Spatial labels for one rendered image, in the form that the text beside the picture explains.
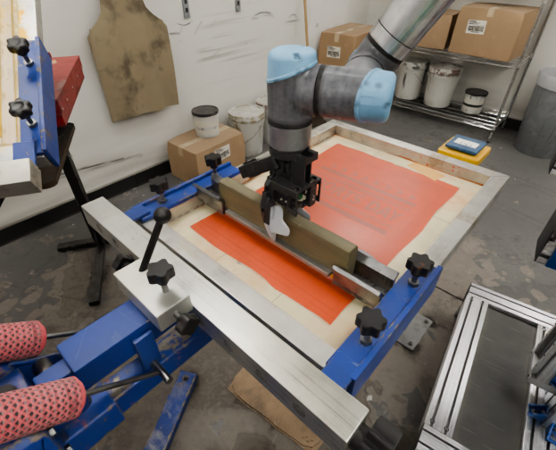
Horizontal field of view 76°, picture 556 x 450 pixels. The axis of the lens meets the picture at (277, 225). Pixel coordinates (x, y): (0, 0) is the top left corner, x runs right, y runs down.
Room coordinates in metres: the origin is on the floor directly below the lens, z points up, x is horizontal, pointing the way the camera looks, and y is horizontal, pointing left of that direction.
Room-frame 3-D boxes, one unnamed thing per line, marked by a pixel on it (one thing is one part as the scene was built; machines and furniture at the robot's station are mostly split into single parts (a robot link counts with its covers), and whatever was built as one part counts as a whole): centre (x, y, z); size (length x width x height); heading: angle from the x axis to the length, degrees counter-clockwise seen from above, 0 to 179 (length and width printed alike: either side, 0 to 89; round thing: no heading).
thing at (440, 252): (0.74, -0.15, 0.97); 0.79 x 0.58 x 0.04; 137
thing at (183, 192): (0.75, 0.22, 0.97); 0.30 x 0.05 x 0.07; 137
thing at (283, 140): (0.57, -0.02, 1.23); 0.08 x 0.08 x 0.05
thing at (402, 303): (0.38, -0.19, 0.97); 0.30 x 0.05 x 0.07; 137
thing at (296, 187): (0.57, -0.03, 1.15); 0.09 x 0.08 x 0.12; 47
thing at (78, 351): (0.33, 0.23, 1.02); 0.17 x 0.06 x 0.05; 137
